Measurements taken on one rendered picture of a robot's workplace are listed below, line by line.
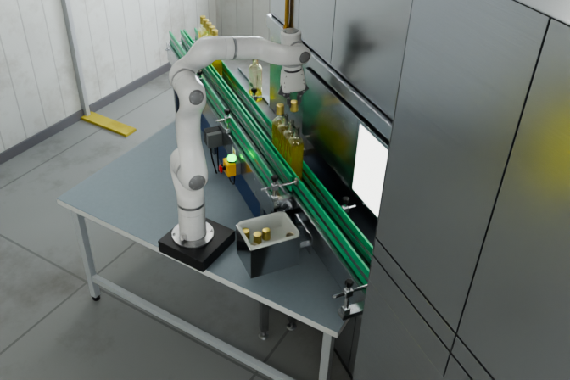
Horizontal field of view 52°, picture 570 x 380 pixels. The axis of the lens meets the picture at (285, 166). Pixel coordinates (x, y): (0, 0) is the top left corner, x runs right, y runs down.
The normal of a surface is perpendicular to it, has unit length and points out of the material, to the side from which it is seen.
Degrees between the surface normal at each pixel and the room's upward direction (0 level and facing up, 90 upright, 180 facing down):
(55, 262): 0
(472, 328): 90
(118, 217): 0
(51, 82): 90
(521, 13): 90
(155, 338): 0
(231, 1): 90
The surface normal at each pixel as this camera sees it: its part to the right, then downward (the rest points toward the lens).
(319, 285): 0.03, -0.82
